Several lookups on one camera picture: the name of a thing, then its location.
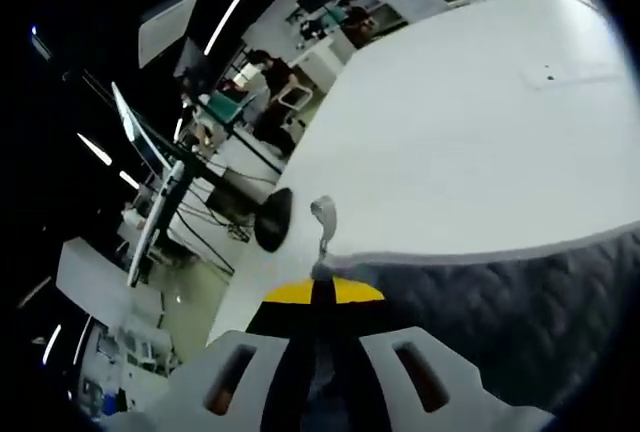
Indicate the grey towel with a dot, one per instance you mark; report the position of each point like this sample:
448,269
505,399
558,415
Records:
525,312

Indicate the computer monitor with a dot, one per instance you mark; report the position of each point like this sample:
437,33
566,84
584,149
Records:
132,122

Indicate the white ceiling air conditioner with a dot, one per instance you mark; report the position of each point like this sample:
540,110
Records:
167,27

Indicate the long ceiling light strip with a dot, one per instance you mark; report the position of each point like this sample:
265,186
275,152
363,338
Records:
240,7

